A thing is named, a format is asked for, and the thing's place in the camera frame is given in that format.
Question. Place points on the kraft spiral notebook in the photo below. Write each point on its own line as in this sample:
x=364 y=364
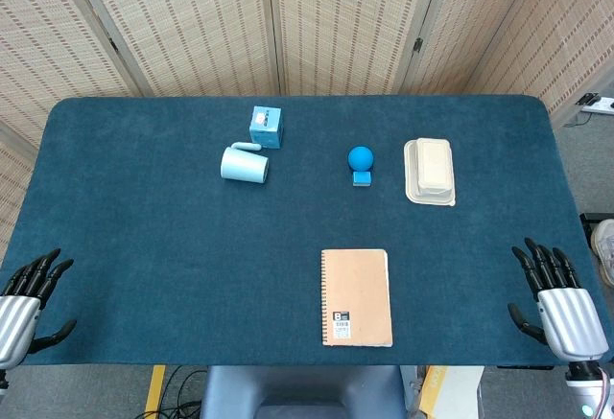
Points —
x=357 y=294

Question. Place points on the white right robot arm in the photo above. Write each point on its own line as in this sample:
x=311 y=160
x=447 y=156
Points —
x=587 y=385

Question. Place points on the blue ball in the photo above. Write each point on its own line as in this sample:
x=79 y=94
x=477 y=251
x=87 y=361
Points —
x=361 y=158

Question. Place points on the yellow floor tape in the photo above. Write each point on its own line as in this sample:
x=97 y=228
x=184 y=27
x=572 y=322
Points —
x=155 y=390

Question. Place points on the black and silver right hand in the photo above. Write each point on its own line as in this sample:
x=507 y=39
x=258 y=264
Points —
x=568 y=318

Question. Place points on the white sneaker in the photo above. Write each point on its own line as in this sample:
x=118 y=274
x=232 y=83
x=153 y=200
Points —
x=605 y=251

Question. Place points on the beige takeaway food container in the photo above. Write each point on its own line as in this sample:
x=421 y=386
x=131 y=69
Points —
x=429 y=169

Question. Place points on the blue cardboard box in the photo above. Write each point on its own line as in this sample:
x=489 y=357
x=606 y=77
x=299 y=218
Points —
x=266 y=126

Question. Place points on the small blue and white block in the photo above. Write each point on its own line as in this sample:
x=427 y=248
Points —
x=362 y=179

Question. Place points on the yellow cardboard box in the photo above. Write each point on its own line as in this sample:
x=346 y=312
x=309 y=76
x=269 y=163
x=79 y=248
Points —
x=451 y=388

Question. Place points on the white power strip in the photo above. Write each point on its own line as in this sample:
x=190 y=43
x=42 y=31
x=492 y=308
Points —
x=597 y=103

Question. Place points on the light blue mug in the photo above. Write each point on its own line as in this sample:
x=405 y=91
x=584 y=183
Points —
x=243 y=167

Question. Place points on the black screen hinge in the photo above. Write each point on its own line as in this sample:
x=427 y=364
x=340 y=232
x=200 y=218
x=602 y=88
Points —
x=113 y=45
x=417 y=45

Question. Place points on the black and silver left hand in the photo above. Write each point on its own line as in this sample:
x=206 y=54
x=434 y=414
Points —
x=16 y=316

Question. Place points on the black table foot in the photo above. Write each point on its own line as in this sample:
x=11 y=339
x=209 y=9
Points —
x=589 y=222

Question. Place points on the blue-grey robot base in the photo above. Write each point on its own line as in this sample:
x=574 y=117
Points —
x=302 y=390

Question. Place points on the woven folding screen panel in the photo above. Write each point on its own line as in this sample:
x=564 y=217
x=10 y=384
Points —
x=12 y=184
x=470 y=26
x=192 y=26
x=566 y=45
x=48 y=45
x=345 y=26

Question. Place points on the blue table cloth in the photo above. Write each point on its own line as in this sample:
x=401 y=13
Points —
x=192 y=256

